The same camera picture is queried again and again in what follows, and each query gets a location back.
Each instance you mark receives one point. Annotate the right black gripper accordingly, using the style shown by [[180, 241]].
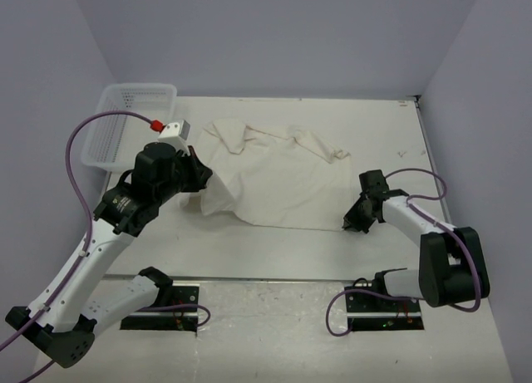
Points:
[[352, 222]]

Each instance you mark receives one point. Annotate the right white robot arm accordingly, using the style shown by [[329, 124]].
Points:
[[451, 266]]

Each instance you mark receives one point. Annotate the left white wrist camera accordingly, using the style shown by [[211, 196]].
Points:
[[174, 133]]

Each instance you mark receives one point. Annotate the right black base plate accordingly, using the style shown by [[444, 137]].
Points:
[[369, 313]]

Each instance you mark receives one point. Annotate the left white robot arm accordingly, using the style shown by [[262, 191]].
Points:
[[64, 321]]

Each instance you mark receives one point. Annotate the cream white t shirt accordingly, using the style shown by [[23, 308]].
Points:
[[282, 176]]

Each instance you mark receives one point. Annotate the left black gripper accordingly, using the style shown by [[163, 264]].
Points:
[[200, 173]]

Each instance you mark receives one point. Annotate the white plastic basket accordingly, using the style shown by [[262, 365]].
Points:
[[112, 142]]

